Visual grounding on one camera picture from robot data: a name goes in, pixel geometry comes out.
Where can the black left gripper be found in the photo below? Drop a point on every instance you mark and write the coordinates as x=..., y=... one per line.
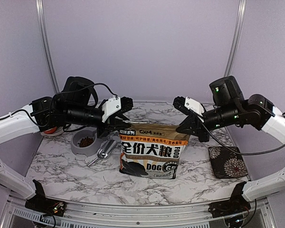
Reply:
x=112, y=121

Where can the aluminium frame post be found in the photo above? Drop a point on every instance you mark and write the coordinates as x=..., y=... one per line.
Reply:
x=236, y=36
x=45, y=43

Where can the brown dog food bag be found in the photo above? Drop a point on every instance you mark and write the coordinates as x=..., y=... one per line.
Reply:
x=151, y=150

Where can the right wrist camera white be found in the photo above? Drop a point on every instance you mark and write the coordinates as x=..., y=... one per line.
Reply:
x=188, y=105

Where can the grey double pet bowl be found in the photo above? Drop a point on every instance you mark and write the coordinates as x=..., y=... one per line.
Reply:
x=87, y=151

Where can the black floral square plate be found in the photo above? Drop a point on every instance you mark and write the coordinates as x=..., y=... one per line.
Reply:
x=226, y=164

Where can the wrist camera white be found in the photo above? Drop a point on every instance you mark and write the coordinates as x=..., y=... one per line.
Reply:
x=188, y=105
x=116, y=106

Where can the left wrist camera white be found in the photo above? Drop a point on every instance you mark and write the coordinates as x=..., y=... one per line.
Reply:
x=116, y=106

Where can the front aluminium rail base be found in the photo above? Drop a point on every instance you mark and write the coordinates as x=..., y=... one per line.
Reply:
x=91, y=215

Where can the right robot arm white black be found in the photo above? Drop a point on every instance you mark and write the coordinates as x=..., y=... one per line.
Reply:
x=233, y=109

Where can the white orange bowl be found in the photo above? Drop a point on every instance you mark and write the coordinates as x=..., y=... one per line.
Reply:
x=50, y=131

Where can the brown kibble in bowls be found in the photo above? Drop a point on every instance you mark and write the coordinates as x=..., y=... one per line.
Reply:
x=85, y=142

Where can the right aluminium frame post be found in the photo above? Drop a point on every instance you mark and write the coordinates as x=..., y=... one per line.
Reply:
x=236, y=36

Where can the metal food scoop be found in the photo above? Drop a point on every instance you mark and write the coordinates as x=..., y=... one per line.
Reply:
x=104, y=151

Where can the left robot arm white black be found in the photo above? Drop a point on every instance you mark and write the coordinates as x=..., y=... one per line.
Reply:
x=76, y=104

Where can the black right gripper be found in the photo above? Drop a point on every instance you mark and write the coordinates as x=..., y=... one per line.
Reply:
x=192, y=125

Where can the left aluminium frame post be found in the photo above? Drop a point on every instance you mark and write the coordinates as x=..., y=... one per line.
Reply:
x=45, y=43

